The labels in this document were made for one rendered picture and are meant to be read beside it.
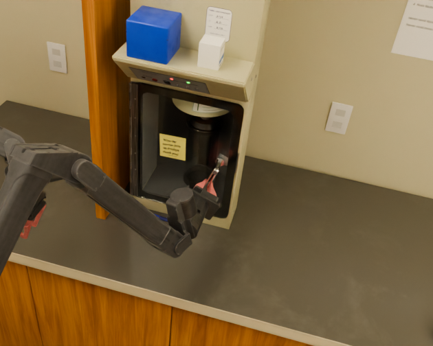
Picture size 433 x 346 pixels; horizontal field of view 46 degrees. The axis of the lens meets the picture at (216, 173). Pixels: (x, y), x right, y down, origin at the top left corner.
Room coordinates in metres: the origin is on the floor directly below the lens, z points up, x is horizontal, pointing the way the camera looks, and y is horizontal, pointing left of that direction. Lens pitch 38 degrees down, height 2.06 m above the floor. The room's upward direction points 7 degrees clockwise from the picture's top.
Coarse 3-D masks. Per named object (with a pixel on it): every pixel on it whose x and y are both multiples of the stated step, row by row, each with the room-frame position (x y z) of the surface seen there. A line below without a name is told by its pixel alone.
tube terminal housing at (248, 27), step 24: (144, 0) 1.19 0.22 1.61; (168, 0) 1.18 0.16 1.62; (192, 0) 1.17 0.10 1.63; (216, 0) 1.16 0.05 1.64; (240, 0) 1.15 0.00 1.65; (264, 0) 1.14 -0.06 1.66; (192, 24) 1.17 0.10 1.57; (240, 24) 1.15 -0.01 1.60; (264, 24) 1.20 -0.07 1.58; (192, 48) 1.17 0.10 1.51; (240, 48) 1.15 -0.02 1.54; (216, 96) 1.15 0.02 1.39; (240, 144) 1.14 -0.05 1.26; (240, 168) 1.18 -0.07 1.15
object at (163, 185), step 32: (160, 96) 1.17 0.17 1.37; (192, 96) 1.15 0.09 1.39; (160, 128) 1.17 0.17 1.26; (192, 128) 1.15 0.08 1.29; (224, 128) 1.13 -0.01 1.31; (160, 160) 1.17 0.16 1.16; (192, 160) 1.15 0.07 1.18; (224, 160) 1.13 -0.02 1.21; (160, 192) 1.17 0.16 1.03; (224, 192) 1.13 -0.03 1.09
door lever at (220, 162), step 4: (216, 160) 1.13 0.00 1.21; (220, 160) 1.13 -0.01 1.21; (216, 164) 1.12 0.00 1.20; (220, 164) 1.12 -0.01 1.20; (216, 168) 1.09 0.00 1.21; (212, 172) 1.09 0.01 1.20; (216, 172) 1.08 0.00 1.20; (208, 176) 1.10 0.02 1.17; (212, 176) 1.09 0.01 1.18; (208, 180) 1.09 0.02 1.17; (212, 180) 1.09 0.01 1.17; (208, 184) 1.09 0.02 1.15; (204, 188) 1.09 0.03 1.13
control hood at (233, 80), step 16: (128, 64) 1.08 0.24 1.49; (144, 64) 1.07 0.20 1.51; (160, 64) 1.07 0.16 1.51; (176, 64) 1.08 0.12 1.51; (192, 64) 1.09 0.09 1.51; (224, 64) 1.11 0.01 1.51; (240, 64) 1.12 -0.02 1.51; (208, 80) 1.04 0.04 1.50; (224, 80) 1.03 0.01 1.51; (240, 80) 1.04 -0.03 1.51; (224, 96) 1.11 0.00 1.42; (240, 96) 1.08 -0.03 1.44
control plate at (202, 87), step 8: (136, 72) 1.12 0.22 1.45; (144, 72) 1.10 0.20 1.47; (152, 72) 1.09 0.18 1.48; (152, 80) 1.14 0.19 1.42; (160, 80) 1.13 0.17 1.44; (168, 80) 1.11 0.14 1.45; (176, 80) 1.10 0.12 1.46; (184, 80) 1.08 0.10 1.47; (192, 80) 1.07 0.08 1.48; (184, 88) 1.13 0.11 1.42; (192, 88) 1.11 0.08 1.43; (200, 88) 1.10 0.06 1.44
